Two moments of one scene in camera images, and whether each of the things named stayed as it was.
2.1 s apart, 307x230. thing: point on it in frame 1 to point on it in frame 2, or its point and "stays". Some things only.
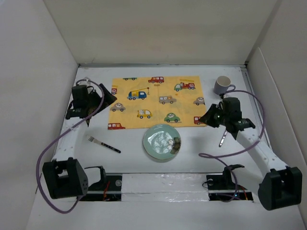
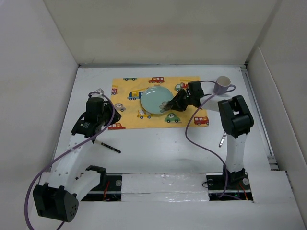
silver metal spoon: x=223 y=138 stays
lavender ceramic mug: x=221 y=85 stays
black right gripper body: x=216 y=117 to x=183 y=98
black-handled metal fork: x=91 y=138 stays
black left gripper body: x=94 y=100 to x=108 y=113
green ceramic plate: x=159 y=140 to x=152 y=97
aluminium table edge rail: x=162 y=64 stays
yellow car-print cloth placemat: x=143 y=101 stays
